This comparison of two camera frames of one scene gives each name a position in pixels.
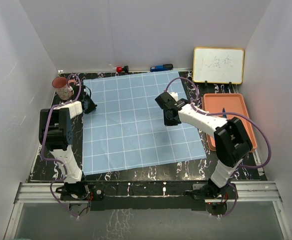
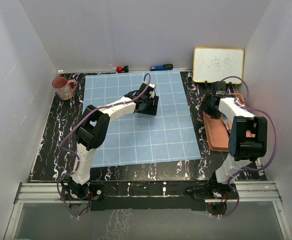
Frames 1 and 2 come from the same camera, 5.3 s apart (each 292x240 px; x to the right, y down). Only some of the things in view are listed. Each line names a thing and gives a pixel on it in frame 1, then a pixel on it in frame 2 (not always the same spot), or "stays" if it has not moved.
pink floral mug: [61, 86] stays
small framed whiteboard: [218, 65] stays
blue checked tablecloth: [126, 130] stays
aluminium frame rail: [248, 192] stays
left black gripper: [92, 106] → [152, 109]
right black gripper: [168, 123] → [215, 114]
